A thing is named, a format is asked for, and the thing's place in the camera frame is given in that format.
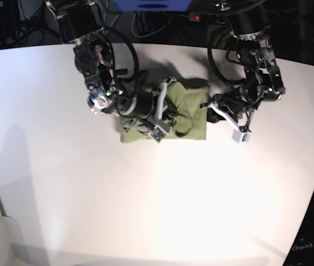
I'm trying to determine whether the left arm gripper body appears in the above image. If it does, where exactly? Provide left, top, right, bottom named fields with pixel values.
left=200, top=94, right=262, bottom=133

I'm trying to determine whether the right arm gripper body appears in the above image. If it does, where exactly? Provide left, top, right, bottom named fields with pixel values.
left=116, top=77, right=178, bottom=136

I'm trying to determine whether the green T-shirt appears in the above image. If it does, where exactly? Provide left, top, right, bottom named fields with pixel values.
left=120, top=81, right=209, bottom=143

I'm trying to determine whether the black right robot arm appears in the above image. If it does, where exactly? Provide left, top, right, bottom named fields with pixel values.
left=45, top=1, right=177, bottom=142

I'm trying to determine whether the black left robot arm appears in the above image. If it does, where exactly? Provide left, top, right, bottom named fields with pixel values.
left=201, top=1, right=286, bottom=143

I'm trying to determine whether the black power strip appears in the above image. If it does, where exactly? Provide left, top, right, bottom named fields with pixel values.
left=188, top=12, right=225, bottom=24

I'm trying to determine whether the blue box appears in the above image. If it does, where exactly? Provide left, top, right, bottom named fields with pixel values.
left=114, top=0, right=192, bottom=12

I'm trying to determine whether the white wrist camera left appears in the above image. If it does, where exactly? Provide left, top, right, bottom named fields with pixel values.
left=232, top=130, right=251, bottom=144

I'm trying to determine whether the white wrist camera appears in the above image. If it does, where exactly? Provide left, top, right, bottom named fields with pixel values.
left=232, top=130, right=251, bottom=144
left=148, top=124, right=170, bottom=143

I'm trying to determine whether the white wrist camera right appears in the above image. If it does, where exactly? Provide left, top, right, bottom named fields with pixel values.
left=148, top=124, right=170, bottom=143

